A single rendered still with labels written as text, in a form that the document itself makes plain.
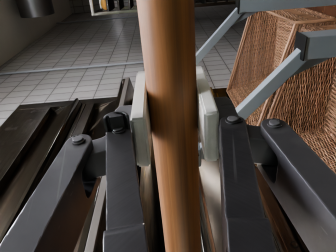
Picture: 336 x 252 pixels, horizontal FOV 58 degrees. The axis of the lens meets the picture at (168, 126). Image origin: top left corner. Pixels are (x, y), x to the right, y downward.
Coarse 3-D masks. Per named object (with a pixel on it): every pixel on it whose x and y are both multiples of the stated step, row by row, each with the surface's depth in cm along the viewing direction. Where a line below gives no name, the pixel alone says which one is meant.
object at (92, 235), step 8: (128, 80) 167; (128, 88) 161; (128, 96) 155; (120, 104) 141; (128, 104) 150; (104, 176) 96; (104, 184) 92; (104, 192) 89; (96, 200) 87; (104, 200) 86; (96, 208) 84; (104, 208) 85; (96, 216) 81; (104, 216) 83; (96, 224) 78; (104, 224) 82; (96, 232) 76; (88, 240) 75; (96, 240) 75; (88, 248) 72; (96, 248) 73
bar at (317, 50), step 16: (240, 0) 94; (256, 0) 94; (272, 0) 94; (288, 0) 94; (304, 0) 94; (320, 0) 95; (240, 16) 98; (224, 32) 99; (304, 32) 55; (320, 32) 54; (208, 48) 102; (304, 48) 53; (320, 48) 53; (288, 64) 55; (304, 64) 56; (272, 80) 57; (256, 96) 58; (240, 112) 60; (208, 224) 47; (208, 240) 44
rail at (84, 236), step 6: (120, 90) 157; (120, 96) 150; (114, 108) 139; (96, 192) 90; (96, 198) 88; (90, 210) 84; (90, 216) 82; (90, 222) 80; (84, 228) 78; (84, 234) 77; (84, 240) 75; (78, 246) 74; (84, 246) 73
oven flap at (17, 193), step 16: (64, 112) 170; (48, 128) 159; (64, 128) 149; (32, 144) 150; (48, 144) 140; (32, 160) 133; (48, 160) 126; (16, 176) 126; (32, 176) 115; (0, 192) 120; (16, 192) 114; (32, 192) 109; (0, 208) 109; (16, 208) 100; (0, 224) 100; (0, 240) 89
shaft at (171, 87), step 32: (160, 0) 14; (192, 0) 15; (160, 32) 15; (192, 32) 16; (160, 64) 16; (192, 64) 17; (160, 96) 17; (192, 96) 18; (160, 128) 18; (192, 128) 19; (160, 160) 20; (192, 160) 20; (160, 192) 21; (192, 192) 21; (192, 224) 22
